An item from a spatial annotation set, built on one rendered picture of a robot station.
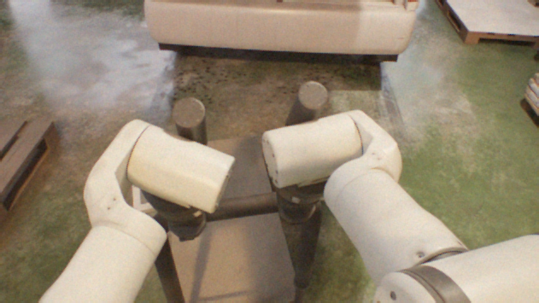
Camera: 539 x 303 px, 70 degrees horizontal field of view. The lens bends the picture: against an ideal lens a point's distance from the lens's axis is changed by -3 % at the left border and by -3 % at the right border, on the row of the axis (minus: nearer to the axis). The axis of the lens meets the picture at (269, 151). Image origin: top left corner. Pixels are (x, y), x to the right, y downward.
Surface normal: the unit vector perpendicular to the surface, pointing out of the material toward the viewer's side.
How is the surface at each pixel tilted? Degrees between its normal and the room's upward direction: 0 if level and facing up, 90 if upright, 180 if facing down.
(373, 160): 11
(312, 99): 30
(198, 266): 0
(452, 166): 0
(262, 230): 0
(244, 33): 90
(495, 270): 16
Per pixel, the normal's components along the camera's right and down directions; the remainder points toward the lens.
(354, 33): 0.00, 0.65
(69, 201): 0.03, -0.74
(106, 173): 0.23, -0.59
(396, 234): -0.52, -0.63
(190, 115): 0.12, -0.31
